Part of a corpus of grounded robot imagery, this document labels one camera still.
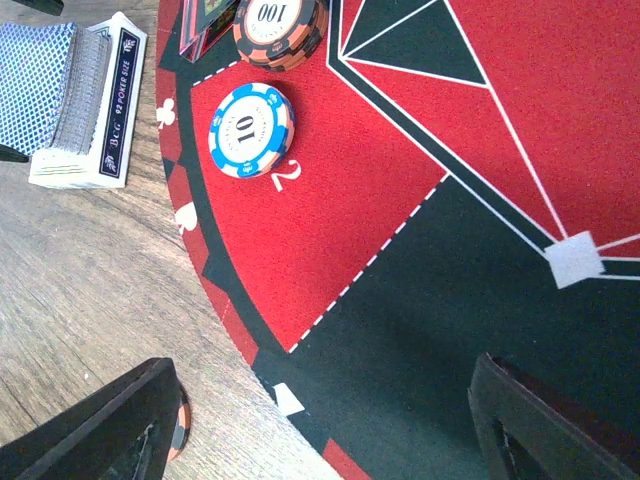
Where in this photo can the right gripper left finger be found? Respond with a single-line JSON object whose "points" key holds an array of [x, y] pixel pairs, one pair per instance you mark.
{"points": [[122, 431]]}

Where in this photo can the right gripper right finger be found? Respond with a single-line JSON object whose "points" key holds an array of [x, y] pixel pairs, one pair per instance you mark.
{"points": [[527, 430]]}

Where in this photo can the brown 100 chip stack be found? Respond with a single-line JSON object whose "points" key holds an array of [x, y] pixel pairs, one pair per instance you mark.
{"points": [[182, 428]]}

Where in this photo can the blue 10 chips seat two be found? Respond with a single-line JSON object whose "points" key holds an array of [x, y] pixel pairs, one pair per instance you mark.
{"points": [[251, 131]]}

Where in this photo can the triangular all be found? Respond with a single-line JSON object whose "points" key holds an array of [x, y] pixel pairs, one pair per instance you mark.
{"points": [[203, 23]]}

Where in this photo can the brown 100 chips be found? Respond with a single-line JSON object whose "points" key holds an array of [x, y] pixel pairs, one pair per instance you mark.
{"points": [[279, 35]]}

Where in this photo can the round red black poker mat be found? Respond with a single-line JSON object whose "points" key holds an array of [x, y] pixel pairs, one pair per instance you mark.
{"points": [[463, 179]]}

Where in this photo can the white playing card box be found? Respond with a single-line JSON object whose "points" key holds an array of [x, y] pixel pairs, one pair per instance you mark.
{"points": [[92, 143]]}

